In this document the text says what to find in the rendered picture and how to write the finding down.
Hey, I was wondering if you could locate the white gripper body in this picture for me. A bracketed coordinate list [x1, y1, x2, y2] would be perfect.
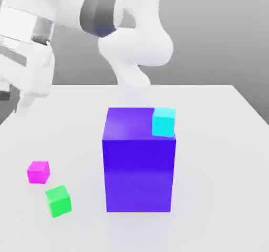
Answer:
[0, 34, 56, 98]

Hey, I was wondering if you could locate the small cyan cube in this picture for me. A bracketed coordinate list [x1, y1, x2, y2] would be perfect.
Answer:
[151, 107, 177, 138]

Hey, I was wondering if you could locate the large blue box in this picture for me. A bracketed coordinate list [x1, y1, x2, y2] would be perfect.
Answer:
[101, 107, 177, 213]

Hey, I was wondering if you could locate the small magenta cube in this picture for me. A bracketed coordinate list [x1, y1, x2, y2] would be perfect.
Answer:
[27, 160, 51, 185]

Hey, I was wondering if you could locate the small green cube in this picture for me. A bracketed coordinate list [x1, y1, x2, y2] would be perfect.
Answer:
[44, 185, 73, 219]

